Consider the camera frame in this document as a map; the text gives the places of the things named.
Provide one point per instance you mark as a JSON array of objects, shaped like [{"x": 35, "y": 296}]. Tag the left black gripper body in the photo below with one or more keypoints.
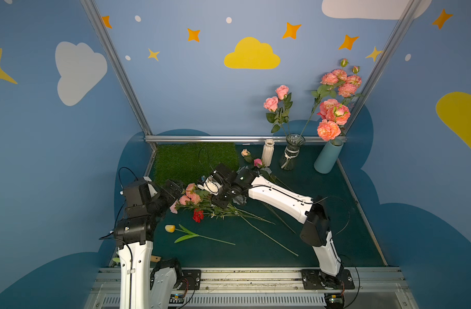
[{"x": 172, "y": 188}]

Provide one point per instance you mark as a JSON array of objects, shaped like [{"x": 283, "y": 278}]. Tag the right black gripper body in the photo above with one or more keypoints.
[{"x": 223, "y": 185}]

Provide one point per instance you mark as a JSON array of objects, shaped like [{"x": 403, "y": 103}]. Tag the blue grey fabric flowers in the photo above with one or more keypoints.
[{"x": 242, "y": 200}]

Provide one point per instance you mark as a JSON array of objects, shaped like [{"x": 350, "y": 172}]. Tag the peach rosebud stem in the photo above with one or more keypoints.
[{"x": 247, "y": 156}]

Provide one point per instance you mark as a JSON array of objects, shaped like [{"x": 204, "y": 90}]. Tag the magenta rosebud stem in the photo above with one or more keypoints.
[{"x": 260, "y": 167}]

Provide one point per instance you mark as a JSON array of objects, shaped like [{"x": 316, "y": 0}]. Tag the pink flower bouquet pile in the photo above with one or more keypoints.
[{"x": 195, "y": 198}]

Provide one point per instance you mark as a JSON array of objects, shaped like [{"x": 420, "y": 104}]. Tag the red flower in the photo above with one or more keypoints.
[{"x": 198, "y": 215}]

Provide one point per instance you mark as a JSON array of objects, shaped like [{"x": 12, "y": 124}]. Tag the single pink rose stem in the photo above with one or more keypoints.
[{"x": 271, "y": 105}]

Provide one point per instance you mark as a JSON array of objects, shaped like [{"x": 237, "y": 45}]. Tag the two-bloom coral rose stem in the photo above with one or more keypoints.
[{"x": 330, "y": 128}]

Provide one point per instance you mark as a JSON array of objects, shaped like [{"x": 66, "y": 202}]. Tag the tall pink spray stem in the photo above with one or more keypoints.
[{"x": 329, "y": 82}]

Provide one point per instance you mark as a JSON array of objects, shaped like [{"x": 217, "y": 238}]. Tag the pink rose spray stem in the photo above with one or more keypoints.
[{"x": 351, "y": 84}]

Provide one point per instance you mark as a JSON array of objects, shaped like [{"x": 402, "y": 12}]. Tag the coral pink rose stem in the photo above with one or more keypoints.
[{"x": 325, "y": 106}]

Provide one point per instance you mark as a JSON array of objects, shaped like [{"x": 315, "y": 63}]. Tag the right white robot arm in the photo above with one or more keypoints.
[{"x": 311, "y": 213}]

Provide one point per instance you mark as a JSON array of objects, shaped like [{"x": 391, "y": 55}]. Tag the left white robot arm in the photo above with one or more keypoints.
[{"x": 141, "y": 286}]

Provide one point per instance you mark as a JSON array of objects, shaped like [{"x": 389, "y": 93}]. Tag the white ribbed ceramic vase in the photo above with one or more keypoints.
[{"x": 267, "y": 153}]

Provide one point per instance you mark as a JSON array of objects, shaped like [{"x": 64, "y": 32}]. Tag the clear glass vase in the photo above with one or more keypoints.
[{"x": 294, "y": 142}]

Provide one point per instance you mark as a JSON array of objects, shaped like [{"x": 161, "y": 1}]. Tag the teal cylinder vase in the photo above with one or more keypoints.
[{"x": 328, "y": 156}]

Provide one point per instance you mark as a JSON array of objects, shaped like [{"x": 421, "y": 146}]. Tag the green artificial grass mat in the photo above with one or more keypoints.
[{"x": 188, "y": 162}]

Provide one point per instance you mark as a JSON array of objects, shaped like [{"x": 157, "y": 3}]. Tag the green toy garden fork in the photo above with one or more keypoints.
[{"x": 154, "y": 259}]

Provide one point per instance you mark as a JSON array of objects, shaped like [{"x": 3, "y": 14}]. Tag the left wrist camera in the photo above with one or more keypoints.
[{"x": 153, "y": 191}]

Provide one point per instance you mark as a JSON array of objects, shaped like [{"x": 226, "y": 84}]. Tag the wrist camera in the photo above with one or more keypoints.
[
  {"x": 212, "y": 186},
  {"x": 153, "y": 191}
]

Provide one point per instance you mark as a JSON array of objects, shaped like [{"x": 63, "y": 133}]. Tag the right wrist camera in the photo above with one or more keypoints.
[{"x": 212, "y": 186}]

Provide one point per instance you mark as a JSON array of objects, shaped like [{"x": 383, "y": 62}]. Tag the horizontal aluminium frame bar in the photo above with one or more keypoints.
[{"x": 193, "y": 138}]

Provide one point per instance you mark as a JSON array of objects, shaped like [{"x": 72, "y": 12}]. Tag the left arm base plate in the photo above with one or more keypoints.
[{"x": 190, "y": 279}]

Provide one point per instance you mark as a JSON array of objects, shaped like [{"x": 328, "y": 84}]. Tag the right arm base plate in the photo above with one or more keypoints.
[{"x": 316, "y": 279}]

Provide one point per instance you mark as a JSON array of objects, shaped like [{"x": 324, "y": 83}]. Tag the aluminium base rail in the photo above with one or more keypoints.
[{"x": 271, "y": 287}]

